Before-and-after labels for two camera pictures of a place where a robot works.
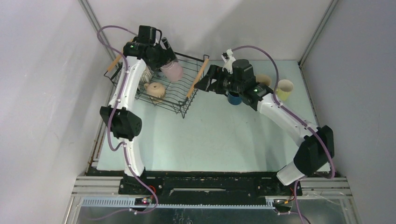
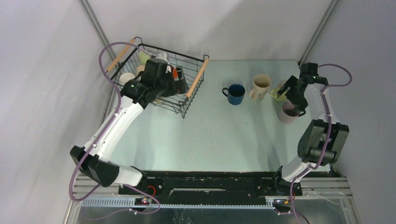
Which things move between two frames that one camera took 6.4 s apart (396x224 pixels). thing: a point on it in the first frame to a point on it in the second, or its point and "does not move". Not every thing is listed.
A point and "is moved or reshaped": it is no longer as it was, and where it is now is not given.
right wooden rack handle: (190, 90) does not move
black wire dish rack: (171, 86) does not move
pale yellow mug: (284, 88) does not move
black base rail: (169, 185) does not move
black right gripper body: (224, 81) to (294, 94)
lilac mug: (174, 70) is moved or reshaped
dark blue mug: (234, 98) does not move
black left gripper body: (159, 56) to (168, 87)
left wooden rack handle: (111, 66) does not move
